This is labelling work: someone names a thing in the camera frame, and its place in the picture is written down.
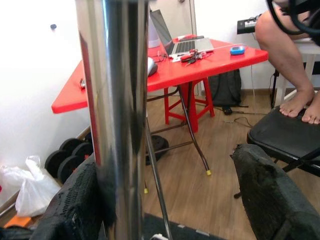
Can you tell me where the black rubbish bag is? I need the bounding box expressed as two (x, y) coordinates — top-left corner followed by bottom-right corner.
(0, 226), (33, 240)

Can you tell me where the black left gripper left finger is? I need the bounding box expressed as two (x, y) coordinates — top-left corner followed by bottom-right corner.
(29, 152), (104, 240)

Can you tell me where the broom with steel pole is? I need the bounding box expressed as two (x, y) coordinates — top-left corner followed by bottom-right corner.
(74, 0), (151, 240)

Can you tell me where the orange foam block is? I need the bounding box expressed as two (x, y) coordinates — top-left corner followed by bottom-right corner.
(3, 215), (32, 229)

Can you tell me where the red plastic stool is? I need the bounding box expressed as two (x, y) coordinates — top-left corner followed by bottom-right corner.
(163, 77), (216, 133)

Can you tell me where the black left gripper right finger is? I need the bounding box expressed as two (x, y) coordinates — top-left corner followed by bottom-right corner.
(229, 143), (320, 240)

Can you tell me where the dark grey backpack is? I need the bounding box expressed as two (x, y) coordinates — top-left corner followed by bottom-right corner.
(208, 69), (242, 107)

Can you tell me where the black power strip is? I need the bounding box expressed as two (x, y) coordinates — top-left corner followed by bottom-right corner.
(236, 14), (262, 35)

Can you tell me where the blue round gadget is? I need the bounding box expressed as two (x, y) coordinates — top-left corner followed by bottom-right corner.
(229, 45), (245, 56)

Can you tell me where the black dumbbell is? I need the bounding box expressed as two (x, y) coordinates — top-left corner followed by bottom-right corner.
(57, 142), (95, 185)
(44, 137), (83, 180)

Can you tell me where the silver laptop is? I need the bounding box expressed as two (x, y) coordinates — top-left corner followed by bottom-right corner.
(149, 9), (215, 56)

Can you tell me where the black looped cable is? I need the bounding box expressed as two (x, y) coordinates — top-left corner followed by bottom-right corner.
(266, 0), (320, 47)

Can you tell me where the black weight plate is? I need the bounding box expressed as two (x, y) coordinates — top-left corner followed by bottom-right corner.
(145, 134), (170, 166)

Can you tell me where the bare person leg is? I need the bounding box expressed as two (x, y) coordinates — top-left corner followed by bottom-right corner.
(301, 98), (320, 125)
(254, 4), (316, 119)

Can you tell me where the white plastic bag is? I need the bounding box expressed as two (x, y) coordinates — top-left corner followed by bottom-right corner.
(0, 155), (62, 218)

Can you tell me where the white wooden stool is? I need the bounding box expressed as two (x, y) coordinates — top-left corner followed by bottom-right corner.
(273, 38), (320, 108)

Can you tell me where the red handled tool bundle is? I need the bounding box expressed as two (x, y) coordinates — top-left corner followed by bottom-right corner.
(179, 48), (208, 64)

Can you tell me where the black folding chair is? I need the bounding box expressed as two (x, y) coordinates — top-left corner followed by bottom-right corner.
(246, 104), (320, 173)

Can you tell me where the red plastic table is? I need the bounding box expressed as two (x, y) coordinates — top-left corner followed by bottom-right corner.
(51, 37), (270, 176)

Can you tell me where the grey computer mouse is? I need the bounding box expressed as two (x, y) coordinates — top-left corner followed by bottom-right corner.
(147, 56), (159, 77)

